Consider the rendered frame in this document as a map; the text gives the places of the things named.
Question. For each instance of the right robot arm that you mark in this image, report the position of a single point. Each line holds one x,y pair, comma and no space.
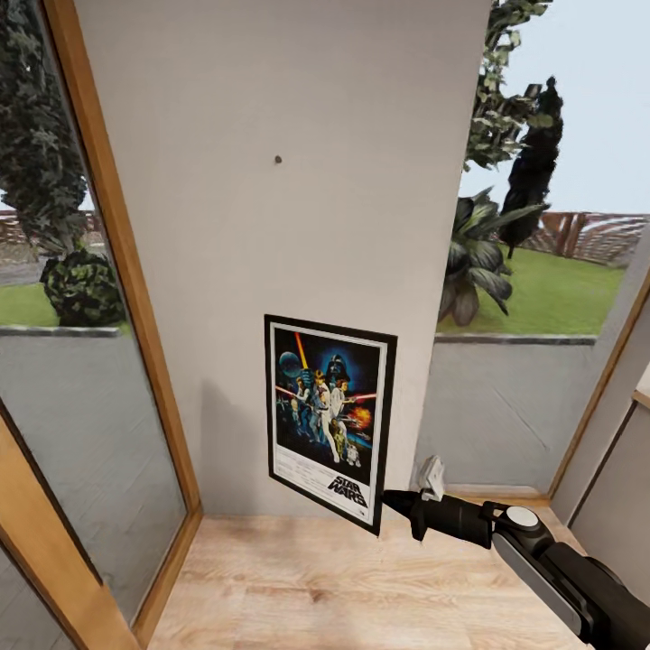
585,594

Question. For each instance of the poster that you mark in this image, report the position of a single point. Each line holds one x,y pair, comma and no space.
329,392

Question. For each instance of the door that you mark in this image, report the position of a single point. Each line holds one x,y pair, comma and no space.
99,503

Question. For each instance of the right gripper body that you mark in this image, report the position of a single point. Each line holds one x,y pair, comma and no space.
443,516

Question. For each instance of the fixed window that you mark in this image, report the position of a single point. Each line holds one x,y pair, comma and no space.
549,263

